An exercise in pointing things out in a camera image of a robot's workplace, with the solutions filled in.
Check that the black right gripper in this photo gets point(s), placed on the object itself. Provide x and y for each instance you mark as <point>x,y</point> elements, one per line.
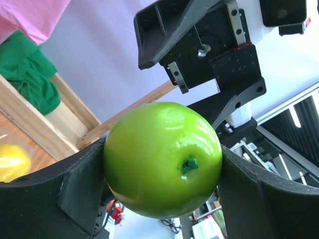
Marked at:
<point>198,41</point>

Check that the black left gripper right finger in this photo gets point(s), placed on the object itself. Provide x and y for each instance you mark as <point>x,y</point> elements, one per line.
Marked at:
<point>258,204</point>

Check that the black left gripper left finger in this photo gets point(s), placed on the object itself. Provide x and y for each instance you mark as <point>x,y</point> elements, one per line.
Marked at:
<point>60,201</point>

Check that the fake green lime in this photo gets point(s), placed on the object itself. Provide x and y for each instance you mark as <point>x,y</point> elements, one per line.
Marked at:
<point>162,160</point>

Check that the fake yellow lemon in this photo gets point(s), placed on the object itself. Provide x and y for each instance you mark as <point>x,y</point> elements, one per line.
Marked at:
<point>15,162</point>

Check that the green tank top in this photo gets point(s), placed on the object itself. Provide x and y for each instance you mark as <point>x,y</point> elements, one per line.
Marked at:
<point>26,68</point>

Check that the pink shirt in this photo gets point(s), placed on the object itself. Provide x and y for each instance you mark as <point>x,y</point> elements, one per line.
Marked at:
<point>36,19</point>

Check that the wooden rack base frame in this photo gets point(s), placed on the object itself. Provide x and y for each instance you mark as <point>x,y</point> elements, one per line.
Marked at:
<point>58,132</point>

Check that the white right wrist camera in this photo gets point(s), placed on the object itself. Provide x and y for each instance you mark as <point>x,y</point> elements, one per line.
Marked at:
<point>289,16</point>

